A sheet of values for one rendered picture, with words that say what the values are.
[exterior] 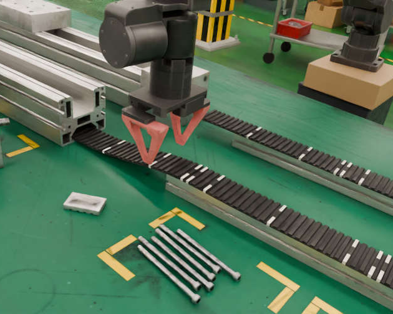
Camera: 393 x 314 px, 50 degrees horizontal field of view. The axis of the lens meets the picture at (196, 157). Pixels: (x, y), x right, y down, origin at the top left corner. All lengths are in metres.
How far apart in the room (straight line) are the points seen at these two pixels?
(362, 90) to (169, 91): 0.62
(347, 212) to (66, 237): 0.40
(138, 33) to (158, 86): 0.10
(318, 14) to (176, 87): 5.30
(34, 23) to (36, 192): 0.50
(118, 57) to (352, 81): 0.70
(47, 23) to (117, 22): 0.58
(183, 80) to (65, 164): 0.25
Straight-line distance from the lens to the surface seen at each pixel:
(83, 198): 0.60
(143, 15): 0.50
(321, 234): 0.56
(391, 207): 0.71
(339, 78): 1.10
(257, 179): 0.69
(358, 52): 1.15
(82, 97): 0.77
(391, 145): 0.93
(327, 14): 5.78
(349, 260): 0.54
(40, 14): 1.05
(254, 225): 0.57
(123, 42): 0.49
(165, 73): 0.55
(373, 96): 1.08
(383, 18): 1.10
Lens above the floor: 1.15
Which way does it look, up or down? 31 degrees down
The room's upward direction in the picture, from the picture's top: 7 degrees clockwise
